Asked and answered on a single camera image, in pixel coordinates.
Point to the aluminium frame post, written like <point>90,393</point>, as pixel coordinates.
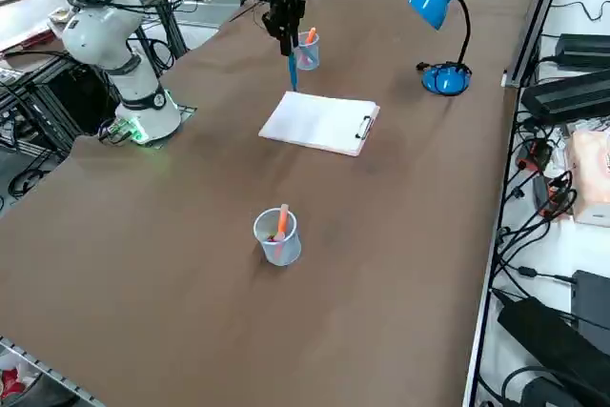
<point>534,21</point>

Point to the long black power brick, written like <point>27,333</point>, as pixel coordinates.
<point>583,49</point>
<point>567,97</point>

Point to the white paper sheet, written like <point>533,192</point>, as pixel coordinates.
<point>314,121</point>

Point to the orange and black device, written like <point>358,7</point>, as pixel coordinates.
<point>536,152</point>

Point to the orange highlighter pen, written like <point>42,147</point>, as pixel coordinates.
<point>283,223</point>
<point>311,36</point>

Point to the tan clipboard with metal clip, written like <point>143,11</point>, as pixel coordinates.
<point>355,142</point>

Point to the blue highlighter pen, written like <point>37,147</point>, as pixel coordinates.
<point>291,73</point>

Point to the large black power adapter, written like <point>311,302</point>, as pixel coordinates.
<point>548,335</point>

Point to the pink highlighter pen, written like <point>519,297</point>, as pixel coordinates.
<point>272,238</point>
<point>305,62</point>

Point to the translucent pen cup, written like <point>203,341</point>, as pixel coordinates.
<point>283,252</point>
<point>310,56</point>

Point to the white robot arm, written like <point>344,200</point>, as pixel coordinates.
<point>95,30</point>

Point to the black box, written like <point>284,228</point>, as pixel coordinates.
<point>593,297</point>

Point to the peach tissue pack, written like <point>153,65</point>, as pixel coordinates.
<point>591,173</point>

